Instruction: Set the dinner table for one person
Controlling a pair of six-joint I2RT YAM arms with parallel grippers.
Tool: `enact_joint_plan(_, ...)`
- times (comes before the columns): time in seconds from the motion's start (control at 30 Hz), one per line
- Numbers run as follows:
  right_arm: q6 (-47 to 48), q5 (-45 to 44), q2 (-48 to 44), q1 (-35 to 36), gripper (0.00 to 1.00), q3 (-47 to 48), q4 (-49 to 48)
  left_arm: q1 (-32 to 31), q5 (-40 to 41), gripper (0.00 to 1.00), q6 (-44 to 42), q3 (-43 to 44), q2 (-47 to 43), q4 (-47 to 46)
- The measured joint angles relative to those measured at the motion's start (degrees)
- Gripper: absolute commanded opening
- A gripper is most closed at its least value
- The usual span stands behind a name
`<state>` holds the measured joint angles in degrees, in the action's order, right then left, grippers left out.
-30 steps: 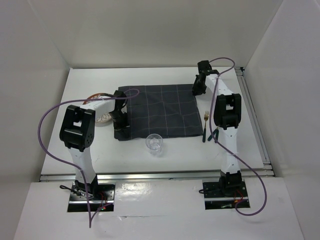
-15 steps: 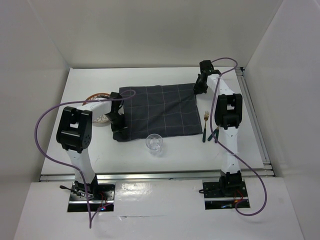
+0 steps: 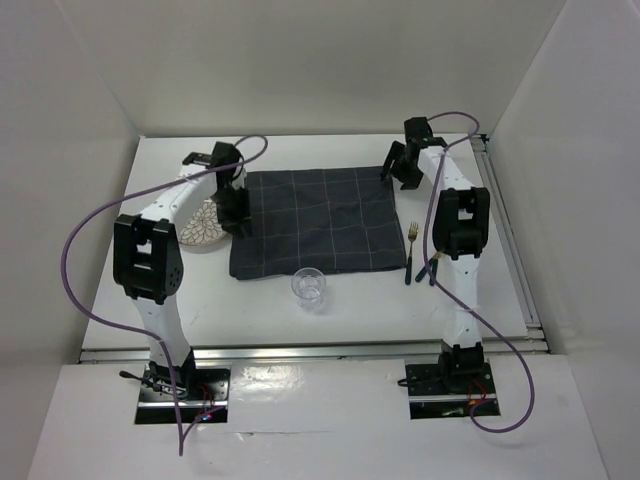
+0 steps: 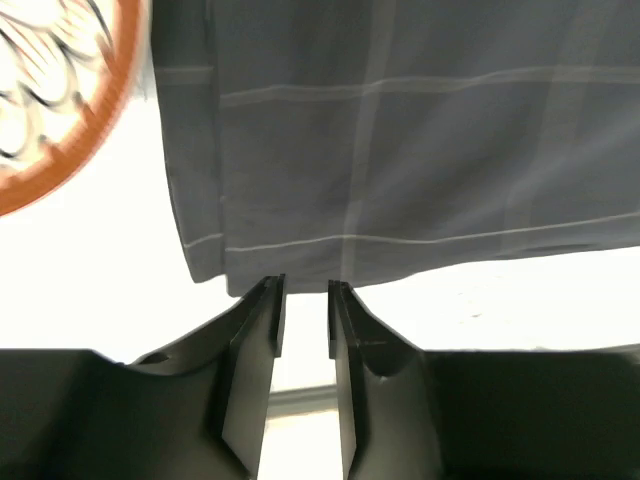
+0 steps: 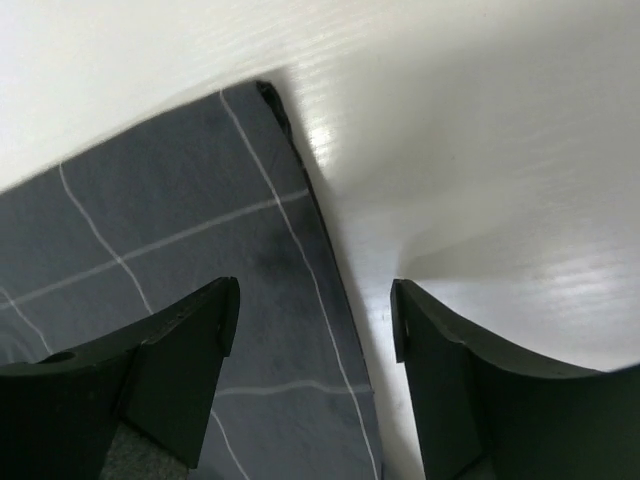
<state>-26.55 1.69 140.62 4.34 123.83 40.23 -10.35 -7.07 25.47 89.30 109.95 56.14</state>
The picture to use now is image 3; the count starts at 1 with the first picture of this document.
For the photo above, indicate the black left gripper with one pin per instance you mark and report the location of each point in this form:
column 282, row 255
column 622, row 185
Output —
column 241, row 216

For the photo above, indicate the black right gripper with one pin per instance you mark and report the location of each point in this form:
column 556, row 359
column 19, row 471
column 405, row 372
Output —
column 412, row 180

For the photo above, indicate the floral plate orange rim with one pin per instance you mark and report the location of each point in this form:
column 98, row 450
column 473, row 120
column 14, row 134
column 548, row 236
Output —
column 202, row 229

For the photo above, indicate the dark checked cloth napkin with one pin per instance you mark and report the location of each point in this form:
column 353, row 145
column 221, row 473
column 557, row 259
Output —
column 340, row 220

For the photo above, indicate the clear plastic cup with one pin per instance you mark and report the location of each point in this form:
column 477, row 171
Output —
column 309, row 288

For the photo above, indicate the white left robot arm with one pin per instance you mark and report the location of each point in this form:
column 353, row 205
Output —
column 147, row 261

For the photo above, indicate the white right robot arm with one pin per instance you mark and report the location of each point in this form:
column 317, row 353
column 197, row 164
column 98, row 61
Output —
column 455, row 235

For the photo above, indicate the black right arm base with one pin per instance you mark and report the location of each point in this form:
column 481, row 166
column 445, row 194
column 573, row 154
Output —
column 431, row 397

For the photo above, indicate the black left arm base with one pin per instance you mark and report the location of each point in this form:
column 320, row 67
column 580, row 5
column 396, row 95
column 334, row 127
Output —
column 207, row 396

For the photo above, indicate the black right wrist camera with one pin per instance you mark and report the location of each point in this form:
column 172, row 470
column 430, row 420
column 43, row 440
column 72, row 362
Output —
column 417, row 130

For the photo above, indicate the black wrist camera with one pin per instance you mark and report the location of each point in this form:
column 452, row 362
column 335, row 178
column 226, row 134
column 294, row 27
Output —
column 224, row 154
column 417, row 130

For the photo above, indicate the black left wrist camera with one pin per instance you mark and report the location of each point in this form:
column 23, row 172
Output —
column 224, row 154

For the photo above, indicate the gold fork green handle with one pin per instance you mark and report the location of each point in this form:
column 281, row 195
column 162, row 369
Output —
column 412, row 237

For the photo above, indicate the gold knife green handle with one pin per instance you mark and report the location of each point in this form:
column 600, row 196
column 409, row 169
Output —
column 432, row 266

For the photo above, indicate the aluminium front table rail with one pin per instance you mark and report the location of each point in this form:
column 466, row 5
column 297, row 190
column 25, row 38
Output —
column 309, row 352

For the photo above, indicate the aluminium right side rail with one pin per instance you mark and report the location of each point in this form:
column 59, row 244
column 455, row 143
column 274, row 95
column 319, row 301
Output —
column 525, row 300

